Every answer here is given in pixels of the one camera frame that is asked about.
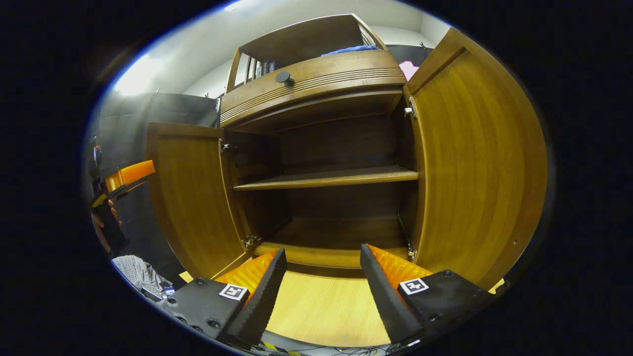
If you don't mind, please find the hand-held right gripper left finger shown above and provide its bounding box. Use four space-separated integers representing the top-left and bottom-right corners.
157 248 288 347

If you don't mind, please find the wooden shoe cabinet door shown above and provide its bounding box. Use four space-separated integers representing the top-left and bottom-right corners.
145 122 254 280
403 27 548 291

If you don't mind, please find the black backdrop cloth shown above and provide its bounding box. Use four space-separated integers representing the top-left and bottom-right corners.
94 44 436 282

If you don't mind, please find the striped grey garment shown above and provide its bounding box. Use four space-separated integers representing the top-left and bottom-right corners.
111 255 174 300

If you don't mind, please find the wooden inner cabinet shelf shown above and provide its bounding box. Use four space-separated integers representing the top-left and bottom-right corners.
233 165 420 192

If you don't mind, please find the wooden double-door shoe cabinet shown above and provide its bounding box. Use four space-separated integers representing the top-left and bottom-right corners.
219 13 421 270

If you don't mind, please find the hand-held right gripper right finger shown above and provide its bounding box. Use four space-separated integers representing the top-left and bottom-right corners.
360 243 497 345

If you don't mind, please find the blue towel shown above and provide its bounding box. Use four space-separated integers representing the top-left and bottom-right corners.
320 45 379 57

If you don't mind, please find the wooden ribbed drawer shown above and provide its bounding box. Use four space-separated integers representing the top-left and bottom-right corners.
220 49 407 128

